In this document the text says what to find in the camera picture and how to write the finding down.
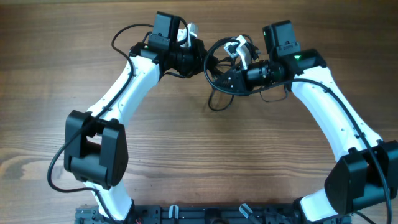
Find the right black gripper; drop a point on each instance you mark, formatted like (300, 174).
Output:
(241, 79)

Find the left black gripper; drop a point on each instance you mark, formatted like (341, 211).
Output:
(201, 54)

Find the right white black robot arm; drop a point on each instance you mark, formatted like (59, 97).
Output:
(365, 173)

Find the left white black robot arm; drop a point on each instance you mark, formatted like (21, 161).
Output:
(95, 149)

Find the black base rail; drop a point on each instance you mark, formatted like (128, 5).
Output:
(268, 214)

